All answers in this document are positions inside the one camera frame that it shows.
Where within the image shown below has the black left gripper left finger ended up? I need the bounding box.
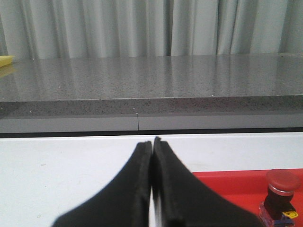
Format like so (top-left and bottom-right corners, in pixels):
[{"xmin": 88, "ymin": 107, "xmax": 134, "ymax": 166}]
[{"xmin": 53, "ymin": 141, "xmax": 152, "ymax": 227}]

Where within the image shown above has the grey granite counter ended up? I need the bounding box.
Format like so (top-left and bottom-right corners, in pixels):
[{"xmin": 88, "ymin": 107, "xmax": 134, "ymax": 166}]
[{"xmin": 0, "ymin": 53, "xmax": 303, "ymax": 134}]

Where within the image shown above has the red mushroom push button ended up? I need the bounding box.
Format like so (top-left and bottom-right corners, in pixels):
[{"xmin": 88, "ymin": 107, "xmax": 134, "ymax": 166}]
[{"xmin": 259, "ymin": 169, "xmax": 301, "ymax": 227}]

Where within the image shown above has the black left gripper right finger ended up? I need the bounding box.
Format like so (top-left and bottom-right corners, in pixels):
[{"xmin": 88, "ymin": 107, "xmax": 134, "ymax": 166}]
[{"xmin": 152, "ymin": 137, "xmax": 262, "ymax": 227}]

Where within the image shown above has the white pleated curtain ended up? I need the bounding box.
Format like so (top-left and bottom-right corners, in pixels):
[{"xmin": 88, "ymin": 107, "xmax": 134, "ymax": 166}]
[{"xmin": 0, "ymin": 0, "xmax": 303, "ymax": 59}]

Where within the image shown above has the yellow object on counter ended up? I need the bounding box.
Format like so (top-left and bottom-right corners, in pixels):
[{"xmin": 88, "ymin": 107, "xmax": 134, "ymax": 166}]
[{"xmin": 0, "ymin": 55, "xmax": 15, "ymax": 67}]

